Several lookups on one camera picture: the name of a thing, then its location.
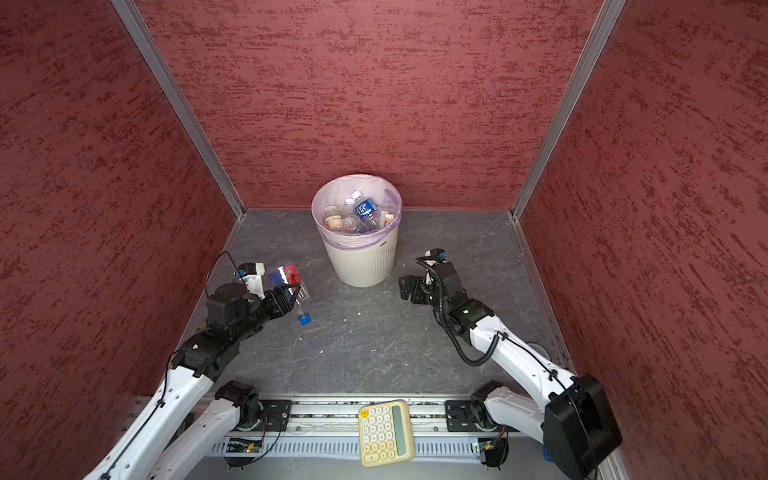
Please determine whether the aluminium corner post left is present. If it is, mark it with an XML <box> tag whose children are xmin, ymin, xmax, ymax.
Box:
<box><xmin>111</xmin><ymin>0</ymin><xmax>247</xmax><ymax>222</ymax></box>

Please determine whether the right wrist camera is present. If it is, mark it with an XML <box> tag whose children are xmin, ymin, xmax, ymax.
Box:
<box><xmin>425</xmin><ymin>248</ymin><xmax>446</xmax><ymax>262</ymax></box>

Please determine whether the cream ribbed waste bin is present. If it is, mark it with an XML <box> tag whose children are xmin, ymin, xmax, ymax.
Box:
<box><xmin>321</xmin><ymin>215</ymin><xmax>399</xmax><ymax>288</ymax></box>

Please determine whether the clear bottle green band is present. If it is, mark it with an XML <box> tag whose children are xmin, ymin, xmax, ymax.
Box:
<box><xmin>380</xmin><ymin>206</ymin><xmax>397</xmax><ymax>228</ymax></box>

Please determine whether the clear bottle blue cap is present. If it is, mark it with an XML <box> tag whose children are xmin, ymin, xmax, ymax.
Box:
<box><xmin>267</xmin><ymin>260</ymin><xmax>312</xmax><ymax>326</ymax></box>

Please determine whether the small bottle blue label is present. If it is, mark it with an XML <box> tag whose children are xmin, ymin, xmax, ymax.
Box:
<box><xmin>351</xmin><ymin>190</ymin><xmax>381</xmax><ymax>232</ymax></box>

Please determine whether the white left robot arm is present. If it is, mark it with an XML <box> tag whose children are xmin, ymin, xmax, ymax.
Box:
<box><xmin>87</xmin><ymin>283</ymin><xmax>301</xmax><ymax>479</ymax></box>

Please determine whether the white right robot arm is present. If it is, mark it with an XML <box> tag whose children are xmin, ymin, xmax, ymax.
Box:
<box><xmin>398</xmin><ymin>256</ymin><xmax>623</xmax><ymax>479</ymax></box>

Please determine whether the yellow calculator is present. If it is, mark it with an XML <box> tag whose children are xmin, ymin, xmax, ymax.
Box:
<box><xmin>357</xmin><ymin>399</ymin><xmax>416</xmax><ymax>468</ymax></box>

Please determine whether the clear bottle orange label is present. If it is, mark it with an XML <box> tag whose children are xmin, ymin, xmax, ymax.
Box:
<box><xmin>323</xmin><ymin>205</ymin><xmax>343</xmax><ymax>233</ymax></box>

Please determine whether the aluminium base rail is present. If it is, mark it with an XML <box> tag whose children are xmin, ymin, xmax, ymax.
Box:
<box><xmin>131</xmin><ymin>392</ymin><xmax>628</xmax><ymax>480</ymax></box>

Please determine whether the aluminium corner post right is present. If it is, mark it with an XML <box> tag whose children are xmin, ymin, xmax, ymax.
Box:
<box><xmin>511</xmin><ymin>0</ymin><xmax>626</xmax><ymax>222</ymax></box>

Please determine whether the pink bin liner bag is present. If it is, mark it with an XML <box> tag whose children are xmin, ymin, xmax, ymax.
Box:
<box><xmin>311</xmin><ymin>174</ymin><xmax>403</xmax><ymax>251</ymax></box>

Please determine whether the aluminium corner post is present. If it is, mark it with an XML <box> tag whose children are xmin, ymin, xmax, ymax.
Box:
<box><xmin>511</xmin><ymin>0</ymin><xmax>626</xmax><ymax>222</ymax></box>
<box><xmin>111</xmin><ymin>0</ymin><xmax>247</xmax><ymax>222</ymax></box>

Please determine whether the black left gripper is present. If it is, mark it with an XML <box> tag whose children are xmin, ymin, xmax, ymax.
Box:
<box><xmin>233</xmin><ymin>283</ymin><xmax>301</xmax><ymax>341</ymax></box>

